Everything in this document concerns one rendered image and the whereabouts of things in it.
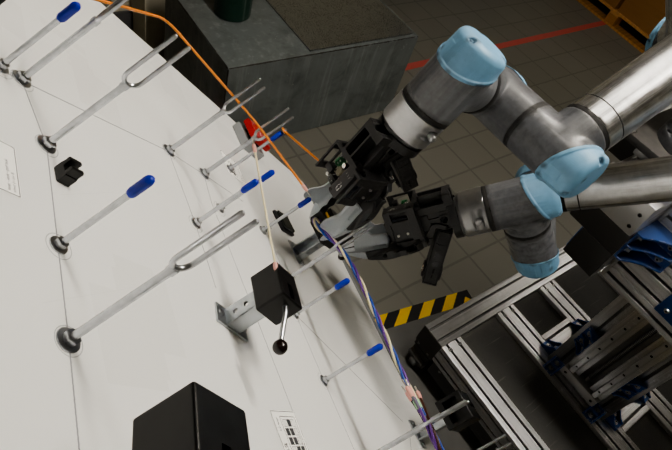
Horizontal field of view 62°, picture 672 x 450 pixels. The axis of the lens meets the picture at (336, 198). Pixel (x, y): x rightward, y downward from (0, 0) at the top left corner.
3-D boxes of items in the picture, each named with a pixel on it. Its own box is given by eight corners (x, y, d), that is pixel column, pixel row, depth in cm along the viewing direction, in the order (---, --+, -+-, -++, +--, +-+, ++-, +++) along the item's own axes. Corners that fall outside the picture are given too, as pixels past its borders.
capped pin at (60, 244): (69, 248, 40) (163, 182, 39) (61, 258, 39) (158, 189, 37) (54, 233, 39) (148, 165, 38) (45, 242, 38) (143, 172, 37)
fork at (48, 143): (54, 142, 46) (188, 41, 44) (57, 158, 45) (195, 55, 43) (33, 131, 45) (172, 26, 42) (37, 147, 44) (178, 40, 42)
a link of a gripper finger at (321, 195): (282, 201, 84) (321, 168, 79) (310, 203, 89) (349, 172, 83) (289, 219, 83) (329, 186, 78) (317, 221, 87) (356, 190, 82)
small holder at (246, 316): (221, 369, 48) (288, 327, 47) (213, 294, 56) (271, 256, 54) (253, 390, 51) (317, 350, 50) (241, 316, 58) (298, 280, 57)
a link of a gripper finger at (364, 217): (334, 214, 82) (367, 170, 79) (342, 215, 84) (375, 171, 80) (351, 237, 80) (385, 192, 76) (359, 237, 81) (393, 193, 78)
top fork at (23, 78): (15, 67, 48) (143, -34, 46) (32, 83, 49) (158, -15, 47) (8, 75, 46) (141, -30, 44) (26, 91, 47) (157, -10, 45)
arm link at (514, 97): (520, 149, 80) (488, 143, 71) (469, 99, 85) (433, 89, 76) (560, 106, 76) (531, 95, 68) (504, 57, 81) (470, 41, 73)
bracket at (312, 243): (305, 267, 90) (331, 250, 89) (298, 264, 87) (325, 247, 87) (294, 244, 92) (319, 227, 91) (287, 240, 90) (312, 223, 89)
